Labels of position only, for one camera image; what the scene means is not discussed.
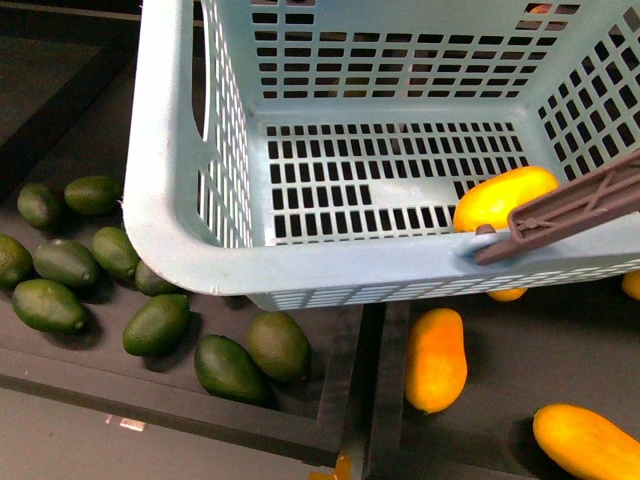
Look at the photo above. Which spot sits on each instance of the light blue plastic basket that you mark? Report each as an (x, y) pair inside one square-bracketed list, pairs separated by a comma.
[(312, 153)]

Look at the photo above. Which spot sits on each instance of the orange mango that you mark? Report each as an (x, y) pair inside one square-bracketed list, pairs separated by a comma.
[(436, 366), (507, 295), (585, 444), (493, 200)]

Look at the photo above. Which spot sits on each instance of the brown basket handle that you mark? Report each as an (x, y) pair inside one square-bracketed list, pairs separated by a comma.
[(605, 194)]

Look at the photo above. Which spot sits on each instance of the orange mango upright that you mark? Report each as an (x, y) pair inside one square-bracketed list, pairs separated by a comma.
[(436, 366)]

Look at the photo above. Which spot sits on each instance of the green lime under basket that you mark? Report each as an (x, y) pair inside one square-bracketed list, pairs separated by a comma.
[(151, 284)]

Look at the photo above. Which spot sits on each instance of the orange mango under basket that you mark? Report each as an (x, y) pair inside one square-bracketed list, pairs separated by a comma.
[(507, 295)]

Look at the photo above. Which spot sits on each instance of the orange mango right edge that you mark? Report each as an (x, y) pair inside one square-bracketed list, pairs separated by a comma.
[(631, 284)]

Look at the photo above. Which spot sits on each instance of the green lime front centre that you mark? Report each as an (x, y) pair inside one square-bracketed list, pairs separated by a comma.
[(279, 347)]

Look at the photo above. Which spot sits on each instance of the green lime front left-centre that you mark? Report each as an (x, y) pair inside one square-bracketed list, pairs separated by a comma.
[(225, 369)]

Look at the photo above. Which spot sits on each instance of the green lime centre upper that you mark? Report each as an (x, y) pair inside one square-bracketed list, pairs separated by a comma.
[(114, 252)]

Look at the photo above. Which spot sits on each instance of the green lime back right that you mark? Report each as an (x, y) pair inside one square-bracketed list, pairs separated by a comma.
[(93, 195)]

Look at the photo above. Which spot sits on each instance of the green lime left middle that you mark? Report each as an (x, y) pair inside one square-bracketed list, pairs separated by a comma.
[(67, 262)]

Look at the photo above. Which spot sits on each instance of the green lime left front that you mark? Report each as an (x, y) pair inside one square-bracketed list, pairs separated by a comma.
[(49, 307)]

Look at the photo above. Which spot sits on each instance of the green lime back left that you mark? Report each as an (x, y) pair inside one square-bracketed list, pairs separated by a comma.
[(41, 206)]

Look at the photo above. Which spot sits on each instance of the green lime far left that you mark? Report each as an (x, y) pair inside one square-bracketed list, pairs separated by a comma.
[(16, 262)]

